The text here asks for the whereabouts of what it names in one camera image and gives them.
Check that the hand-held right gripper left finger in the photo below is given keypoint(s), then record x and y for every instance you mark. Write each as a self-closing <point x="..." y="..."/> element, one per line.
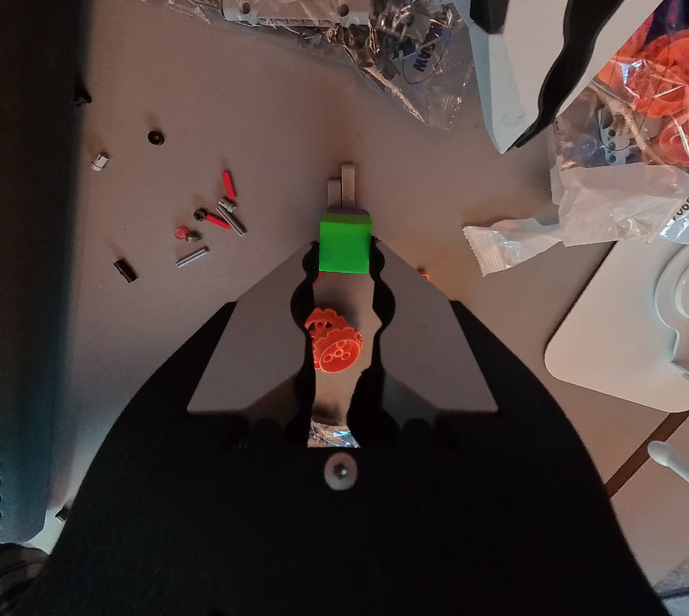
<point x="247" y="357"/>

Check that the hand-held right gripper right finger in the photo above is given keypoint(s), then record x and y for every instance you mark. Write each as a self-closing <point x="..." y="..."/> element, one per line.
<point x="436" y="357"/>

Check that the clear bag of orange gears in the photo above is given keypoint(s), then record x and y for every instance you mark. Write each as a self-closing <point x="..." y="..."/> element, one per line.
<point x="646" y="83"/>

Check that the green foam cube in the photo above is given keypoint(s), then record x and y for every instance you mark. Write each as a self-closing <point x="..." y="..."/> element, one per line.
<point x="344" y="244"/>

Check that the grey plastic beam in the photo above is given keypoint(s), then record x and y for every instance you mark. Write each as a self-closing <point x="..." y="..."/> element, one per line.
<point x="334" y="193"/>
<point x="348" y="185"/>

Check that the orange gear stack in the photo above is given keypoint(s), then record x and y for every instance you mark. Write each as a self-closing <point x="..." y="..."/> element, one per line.
<point x="333" y="347"/>

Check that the grey axle rod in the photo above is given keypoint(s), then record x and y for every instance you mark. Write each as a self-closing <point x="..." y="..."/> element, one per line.
<point x="192" y="257"/>

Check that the small clear bag of parts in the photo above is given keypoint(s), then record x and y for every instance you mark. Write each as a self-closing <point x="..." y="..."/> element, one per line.
<point x="333" y="435"/>

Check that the grey ribbed pin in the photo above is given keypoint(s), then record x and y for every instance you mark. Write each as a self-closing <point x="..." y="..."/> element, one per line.
<point x="237" y="224"/>

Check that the red plastic pin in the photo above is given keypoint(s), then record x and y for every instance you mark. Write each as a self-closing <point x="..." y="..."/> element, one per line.
<point x="229" y="184"/>
<point x="218" y="221"/>

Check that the black connector block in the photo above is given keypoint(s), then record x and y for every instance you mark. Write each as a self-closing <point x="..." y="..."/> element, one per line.
<point x="125" y="270"/>

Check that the small grey bush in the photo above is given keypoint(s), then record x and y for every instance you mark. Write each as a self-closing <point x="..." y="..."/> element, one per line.
<point x="227" y="205"/>

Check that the white metal stand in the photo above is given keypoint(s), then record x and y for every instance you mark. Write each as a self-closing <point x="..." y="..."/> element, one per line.
<point x="603" y="347"/>

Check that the small black nut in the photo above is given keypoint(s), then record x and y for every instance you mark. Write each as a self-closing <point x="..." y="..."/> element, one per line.
<point x="156" y="137"/>

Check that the small white cylinder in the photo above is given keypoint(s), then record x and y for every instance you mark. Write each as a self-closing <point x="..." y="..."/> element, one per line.
<point x="100" y="162"/>

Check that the small black piece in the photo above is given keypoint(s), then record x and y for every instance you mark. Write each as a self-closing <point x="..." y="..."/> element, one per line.
<point x="80" y="93"/>

